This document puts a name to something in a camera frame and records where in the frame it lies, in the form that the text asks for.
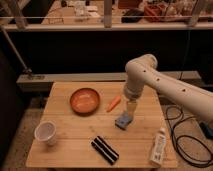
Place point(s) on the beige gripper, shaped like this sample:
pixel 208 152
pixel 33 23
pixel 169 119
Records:
pixel 131 107

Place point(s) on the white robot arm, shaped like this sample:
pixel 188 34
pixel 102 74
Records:
pixel 142 71

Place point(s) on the blue sponge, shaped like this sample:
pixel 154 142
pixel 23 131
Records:
pixel 123 120

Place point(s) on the orange carrot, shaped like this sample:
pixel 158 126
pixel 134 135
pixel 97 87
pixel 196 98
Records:
pixel 114 103

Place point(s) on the white squeeze bottle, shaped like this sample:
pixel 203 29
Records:
pixel 158 148

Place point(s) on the orange round plate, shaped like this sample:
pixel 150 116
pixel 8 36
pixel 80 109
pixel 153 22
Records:
pixel 84 101

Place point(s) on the black striped box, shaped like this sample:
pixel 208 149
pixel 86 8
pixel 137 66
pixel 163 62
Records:
pixel 105 150

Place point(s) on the black device on floor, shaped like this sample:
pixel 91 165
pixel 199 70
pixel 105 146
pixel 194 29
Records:
pixel 208 132

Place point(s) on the white plastic cup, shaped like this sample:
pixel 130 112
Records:
pixel 45 132

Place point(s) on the diagonal metal strut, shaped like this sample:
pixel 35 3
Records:
pixel 27 70

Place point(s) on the grey metal rail beam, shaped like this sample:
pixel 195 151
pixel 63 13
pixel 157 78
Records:
pixel 43 82

